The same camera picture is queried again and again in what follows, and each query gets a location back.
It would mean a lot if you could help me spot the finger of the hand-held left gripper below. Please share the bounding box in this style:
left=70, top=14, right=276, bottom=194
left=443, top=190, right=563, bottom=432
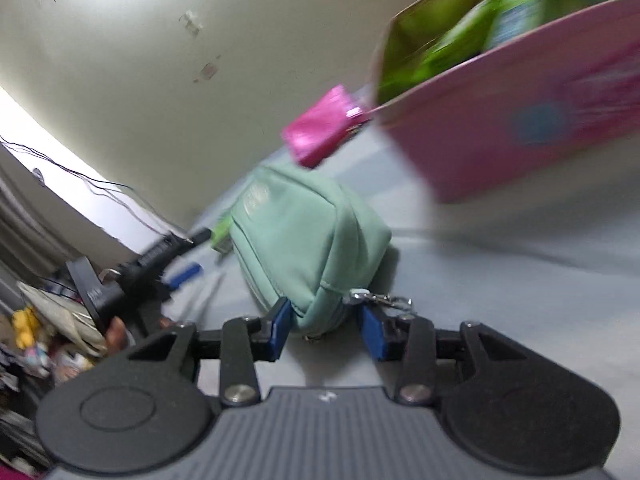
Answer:
left=166, top=261, right=205, bottom=291
left=132, top=227, right=214, bottom=276

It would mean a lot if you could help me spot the mint green pouch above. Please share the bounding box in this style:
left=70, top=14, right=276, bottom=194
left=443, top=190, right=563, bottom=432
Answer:
left=227, top=162, right=413, bottom=343

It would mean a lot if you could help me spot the shiny pink wallet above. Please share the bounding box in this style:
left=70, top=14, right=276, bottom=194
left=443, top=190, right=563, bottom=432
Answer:
left=281, top=84, right=373, bottom=168

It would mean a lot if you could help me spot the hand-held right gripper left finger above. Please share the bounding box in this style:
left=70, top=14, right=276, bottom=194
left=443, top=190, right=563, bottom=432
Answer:
left=126, top=296, right=292, bottom=407

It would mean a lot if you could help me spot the green toothpaste box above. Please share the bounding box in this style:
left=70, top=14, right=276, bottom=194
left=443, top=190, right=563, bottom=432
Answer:
left=422, top=0, right=548, bottom=73

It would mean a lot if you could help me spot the grey curtain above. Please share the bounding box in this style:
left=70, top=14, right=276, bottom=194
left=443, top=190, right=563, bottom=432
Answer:
left=0, top=160, right=126, bottom=283

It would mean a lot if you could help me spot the yellow plush toy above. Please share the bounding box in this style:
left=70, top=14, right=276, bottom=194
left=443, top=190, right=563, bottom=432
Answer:
left=11, top=309, right=42, bottom=350

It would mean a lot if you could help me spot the white paper bag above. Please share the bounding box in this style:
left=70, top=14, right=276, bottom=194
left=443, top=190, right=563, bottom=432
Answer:
left=17, top=280, right=110, bottom=357

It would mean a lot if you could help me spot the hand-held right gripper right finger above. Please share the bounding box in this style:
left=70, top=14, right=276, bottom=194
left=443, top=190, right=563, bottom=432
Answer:
left=356, top=305, right=529, bottom=406

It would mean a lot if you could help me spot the person's left hand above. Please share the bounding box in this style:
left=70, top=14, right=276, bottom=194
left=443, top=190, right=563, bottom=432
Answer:
left=104, top=316, right=127, bottom=354

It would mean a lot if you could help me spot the pink tin box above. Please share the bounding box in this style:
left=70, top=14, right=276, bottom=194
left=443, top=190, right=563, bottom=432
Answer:
left=367, top=0, right=640, bottom=206

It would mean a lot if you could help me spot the small green object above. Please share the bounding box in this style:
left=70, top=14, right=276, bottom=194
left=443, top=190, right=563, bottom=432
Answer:
left=210, top=214, right=234, bottom=257

